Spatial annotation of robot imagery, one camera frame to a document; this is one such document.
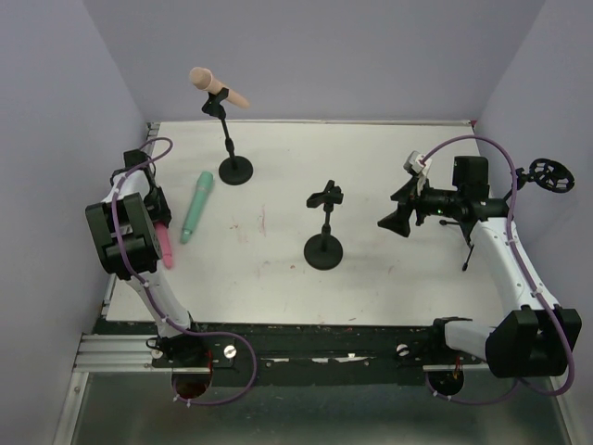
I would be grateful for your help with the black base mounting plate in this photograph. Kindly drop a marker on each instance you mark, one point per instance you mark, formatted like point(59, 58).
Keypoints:
point(291, 355)

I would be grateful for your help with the peach toy microphone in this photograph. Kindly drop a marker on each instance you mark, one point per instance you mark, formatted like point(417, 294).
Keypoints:
point(203, 79)

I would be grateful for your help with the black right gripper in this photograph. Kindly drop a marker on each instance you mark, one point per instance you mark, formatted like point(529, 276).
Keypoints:
point(414, 204)

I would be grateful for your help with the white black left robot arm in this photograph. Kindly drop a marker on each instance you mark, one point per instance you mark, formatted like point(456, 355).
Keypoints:
point(122, 226)

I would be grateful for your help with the black mic stand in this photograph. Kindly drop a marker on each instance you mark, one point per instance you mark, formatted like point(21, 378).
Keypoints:
point(324, 251)
point(235, 170)

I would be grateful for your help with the green toy microphone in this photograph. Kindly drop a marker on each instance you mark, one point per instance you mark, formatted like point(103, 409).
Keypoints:
point(199, 199)

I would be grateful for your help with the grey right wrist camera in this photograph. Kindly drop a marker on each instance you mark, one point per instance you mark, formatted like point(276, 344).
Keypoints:
point(418, 165)

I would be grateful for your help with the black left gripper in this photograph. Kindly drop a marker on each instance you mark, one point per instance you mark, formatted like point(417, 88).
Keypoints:
point(159, 215)

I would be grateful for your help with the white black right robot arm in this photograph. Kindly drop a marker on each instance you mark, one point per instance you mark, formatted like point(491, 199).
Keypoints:
point(536, 331)

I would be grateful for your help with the pink toy microphone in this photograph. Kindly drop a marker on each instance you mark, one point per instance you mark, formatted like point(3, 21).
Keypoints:
point(164, 241)

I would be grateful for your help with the aluminium rail left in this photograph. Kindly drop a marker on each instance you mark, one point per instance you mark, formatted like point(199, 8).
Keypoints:
point(125, 354)

